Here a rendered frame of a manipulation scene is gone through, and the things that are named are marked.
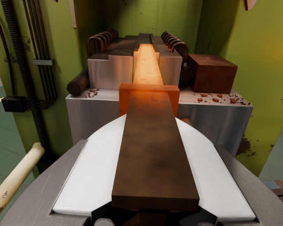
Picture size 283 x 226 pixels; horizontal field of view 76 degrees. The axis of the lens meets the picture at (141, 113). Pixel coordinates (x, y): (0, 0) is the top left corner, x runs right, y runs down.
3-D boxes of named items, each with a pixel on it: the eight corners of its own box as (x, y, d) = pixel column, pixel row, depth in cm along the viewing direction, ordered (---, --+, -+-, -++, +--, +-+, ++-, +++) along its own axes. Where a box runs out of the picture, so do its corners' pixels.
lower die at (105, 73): (177, 92, 41) (183, 53, 37) (90, 88, 41) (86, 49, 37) (162, 55, 78) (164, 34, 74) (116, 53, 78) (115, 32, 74)
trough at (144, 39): (158, 59, 38) (159, 52, 37) (133, 58, 38) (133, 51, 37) (152, 37, 75) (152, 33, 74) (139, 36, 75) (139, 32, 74)
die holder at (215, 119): (207, 232, 57) (254, 106, 36) (87, 227, 57) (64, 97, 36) (178, 131, 107) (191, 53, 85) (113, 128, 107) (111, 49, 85)
